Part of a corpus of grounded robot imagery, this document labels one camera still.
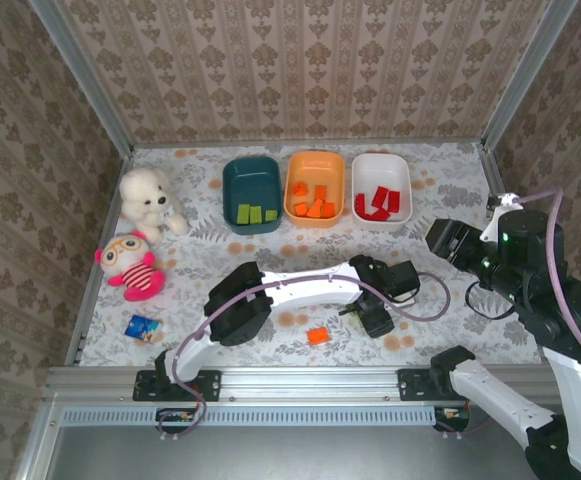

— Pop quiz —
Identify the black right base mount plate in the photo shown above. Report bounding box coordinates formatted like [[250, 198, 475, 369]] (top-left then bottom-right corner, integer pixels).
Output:
[[397, 368, 491, 403]]

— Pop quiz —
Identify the grey slotted cable duct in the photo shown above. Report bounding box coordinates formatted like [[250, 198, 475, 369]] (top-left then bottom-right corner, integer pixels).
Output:
[[59, 405, 439, 427]]

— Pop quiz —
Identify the thin black right gripper cable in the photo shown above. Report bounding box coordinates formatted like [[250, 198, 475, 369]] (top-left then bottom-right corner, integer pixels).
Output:
[[464, 280, 517, 320]]

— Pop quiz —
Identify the aluminium upright frame post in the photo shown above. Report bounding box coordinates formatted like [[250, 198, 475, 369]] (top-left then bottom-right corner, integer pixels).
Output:
[[480, 0, 580, 151], [28, 0, 136, 157]]

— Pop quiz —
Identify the white plastic container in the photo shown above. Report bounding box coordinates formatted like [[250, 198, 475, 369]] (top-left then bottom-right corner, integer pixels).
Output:
[[350, 152, 414, 233]]

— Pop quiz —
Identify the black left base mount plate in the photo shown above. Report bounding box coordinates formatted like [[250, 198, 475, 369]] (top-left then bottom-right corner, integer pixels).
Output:
[[133, 368, 222, 403]]

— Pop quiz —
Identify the orange plastic container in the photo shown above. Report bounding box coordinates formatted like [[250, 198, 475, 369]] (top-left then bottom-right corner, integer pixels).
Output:
[[283, 150, 347, 230]]

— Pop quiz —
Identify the white teddy bear plush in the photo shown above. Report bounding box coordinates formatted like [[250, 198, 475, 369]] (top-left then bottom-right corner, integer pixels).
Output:
[[118, 167, 190, 245]]

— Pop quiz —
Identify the teal plastic container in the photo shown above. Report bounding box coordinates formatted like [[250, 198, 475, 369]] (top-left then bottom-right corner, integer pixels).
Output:
[[221, 155, 285, 235]]

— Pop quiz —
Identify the small blue carton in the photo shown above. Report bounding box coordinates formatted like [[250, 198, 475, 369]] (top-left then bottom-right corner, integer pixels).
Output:
[[123, 314, 164, 345]]

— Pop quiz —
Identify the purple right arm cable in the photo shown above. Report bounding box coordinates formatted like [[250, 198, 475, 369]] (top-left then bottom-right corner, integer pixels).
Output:
[[469, 187, 581, 436]]

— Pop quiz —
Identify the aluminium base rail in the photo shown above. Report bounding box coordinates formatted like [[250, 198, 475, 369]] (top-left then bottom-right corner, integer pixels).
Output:
[[43, 364, 561, 405]]

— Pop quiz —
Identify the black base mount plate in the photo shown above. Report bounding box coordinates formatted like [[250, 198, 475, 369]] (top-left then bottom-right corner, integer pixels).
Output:
[[397, 368, 491, 403], [133, 368, 222, 403]]

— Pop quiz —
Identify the pink striped plush doll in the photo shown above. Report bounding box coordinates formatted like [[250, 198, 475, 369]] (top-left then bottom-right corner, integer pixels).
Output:
[[93, 230, 169, 303]]

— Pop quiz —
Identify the aluminium rear table rail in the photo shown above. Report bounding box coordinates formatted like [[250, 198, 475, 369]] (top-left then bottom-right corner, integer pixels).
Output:
[[132, 140, 486, 150]]

